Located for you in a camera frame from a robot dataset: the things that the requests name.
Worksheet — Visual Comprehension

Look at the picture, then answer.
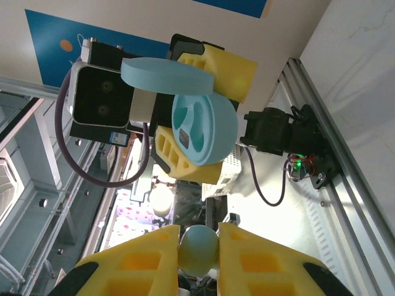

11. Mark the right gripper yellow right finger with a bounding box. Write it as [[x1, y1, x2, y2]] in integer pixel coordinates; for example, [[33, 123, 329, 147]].
[[215, 221, 356, 296]]

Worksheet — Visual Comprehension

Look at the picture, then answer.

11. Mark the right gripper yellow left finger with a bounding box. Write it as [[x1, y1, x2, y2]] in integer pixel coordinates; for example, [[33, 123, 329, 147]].
[[54, 224, 181, 296]]

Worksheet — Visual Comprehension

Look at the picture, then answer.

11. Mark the blue earbud charging case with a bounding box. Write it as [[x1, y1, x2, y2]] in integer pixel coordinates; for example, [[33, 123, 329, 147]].
[[120, 57, 239, 167]]

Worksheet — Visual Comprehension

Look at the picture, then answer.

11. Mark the blue wireless earbud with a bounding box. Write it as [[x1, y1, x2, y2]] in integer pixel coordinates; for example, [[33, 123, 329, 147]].
[[178, 225, 220, 278]]

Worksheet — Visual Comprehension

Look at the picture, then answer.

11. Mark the white perforated box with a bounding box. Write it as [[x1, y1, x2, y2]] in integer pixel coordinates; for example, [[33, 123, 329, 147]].
[[202, 144, 242, 194]]

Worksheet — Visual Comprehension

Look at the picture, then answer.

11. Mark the round white lamp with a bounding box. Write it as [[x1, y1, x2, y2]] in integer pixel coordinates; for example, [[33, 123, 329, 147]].
[[149, 184, 174, 216]]

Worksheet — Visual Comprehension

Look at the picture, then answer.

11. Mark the grey slotted cable duct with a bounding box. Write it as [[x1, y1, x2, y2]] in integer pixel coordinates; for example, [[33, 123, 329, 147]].
[[296, 191, 371, 296]]

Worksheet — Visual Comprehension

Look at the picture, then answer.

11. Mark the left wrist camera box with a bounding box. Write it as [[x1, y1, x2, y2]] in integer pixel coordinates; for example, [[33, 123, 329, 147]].
[[68, 60, 158, 146]]

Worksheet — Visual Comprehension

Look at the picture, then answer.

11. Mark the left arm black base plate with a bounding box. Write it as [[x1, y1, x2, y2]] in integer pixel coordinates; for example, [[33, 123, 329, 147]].
[[289, 104, 340, 191]]

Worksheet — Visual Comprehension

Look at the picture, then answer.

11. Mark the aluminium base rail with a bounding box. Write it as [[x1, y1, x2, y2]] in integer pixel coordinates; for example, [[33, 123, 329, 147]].
[[277, 57, 395, 296]]

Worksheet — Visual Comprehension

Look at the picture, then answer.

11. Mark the aluminium frame post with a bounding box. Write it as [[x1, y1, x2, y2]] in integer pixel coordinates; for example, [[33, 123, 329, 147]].
[[0, 75, 77, 95]]

